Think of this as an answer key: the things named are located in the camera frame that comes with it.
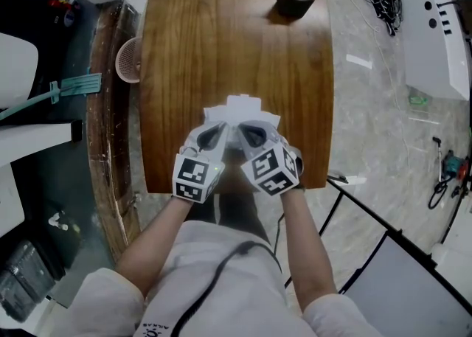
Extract white panel with black frame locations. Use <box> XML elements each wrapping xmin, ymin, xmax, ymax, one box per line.
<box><xmin>320</xmin><ymin>176</ymin><xmax>472</xmax><ymax>337</ymax></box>

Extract person's right forearm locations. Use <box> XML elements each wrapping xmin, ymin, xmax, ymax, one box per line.
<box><xmin>280</xmin><ymin>187</ymin><xmax>339</xmax><ymax>310</ymax></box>

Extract person's black trousers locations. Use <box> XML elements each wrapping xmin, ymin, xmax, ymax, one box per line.
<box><xmin>191</xmin><ymin>193</ymin><xmax>272</xmax><ymax>244</ymax></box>

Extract white rounded seat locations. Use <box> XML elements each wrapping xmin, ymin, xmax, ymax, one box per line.
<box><xmin>0</xmin><ymin>161</ymin><xmax>25</xmax><ymax>239</ymax></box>

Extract pink mesh wastebasket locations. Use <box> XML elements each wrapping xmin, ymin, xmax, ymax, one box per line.
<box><xmin>116</xmin><ymin>37</ymin><xmax>143</xmax><ymax>84</ymax></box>

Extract white cabinet with holes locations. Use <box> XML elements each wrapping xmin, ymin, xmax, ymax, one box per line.
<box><xmin>389</xmin><ymin>0</ymin><xmax>471</xmax><ymax>100</ymax></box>

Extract white black curved kiosk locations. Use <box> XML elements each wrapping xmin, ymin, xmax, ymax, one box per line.
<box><xmin>0</xmin><ymin>32</ymin><xmax>84</xmax><ymax>167</ymax></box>

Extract black wrapped box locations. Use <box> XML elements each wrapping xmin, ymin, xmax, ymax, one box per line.
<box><xmin>0</xmin><ymin>239</ymin><xmax>66</xmax><ymax>324</ymax></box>

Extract teal flat mop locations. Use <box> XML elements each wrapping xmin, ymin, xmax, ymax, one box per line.
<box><xmin>0</xmin><ymin>72</ymin><xmax>103</xmax><ymax>121</ymax></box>

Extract person's white shirt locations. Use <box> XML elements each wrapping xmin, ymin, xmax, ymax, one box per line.
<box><xmin>68</xmin><ymin>219</ymin><xmax>381</xmax><ymax>337</ymax></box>

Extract person's left forearm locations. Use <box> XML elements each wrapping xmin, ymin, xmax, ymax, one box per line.
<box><xmin>116</xmin><ymin>197</ymin><xmax>192</xmax><ymax>292</ymax></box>

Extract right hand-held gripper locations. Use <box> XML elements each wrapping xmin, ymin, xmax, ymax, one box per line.
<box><xmin>231</xmin><ymin>120</ymin><xmax>305</xmax><ymax>196</ymax></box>

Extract white tissue pack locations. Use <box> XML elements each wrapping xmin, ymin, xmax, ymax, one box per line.
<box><xmin>202</xmin><ymin>94</ymin><xmax>282</xmax><ymax>152</ymax></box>

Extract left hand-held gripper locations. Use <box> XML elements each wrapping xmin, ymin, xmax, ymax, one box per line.
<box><xmin>172</xmin><ymin>123</ymin><xmax>230</xmax><ymax>204</ymax></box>

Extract black vacuum hose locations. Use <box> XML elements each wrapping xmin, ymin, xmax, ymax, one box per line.
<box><xmin>428</xmin><ymin>136</ymin><xmax>454</xmax><ymax>209</ymax></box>

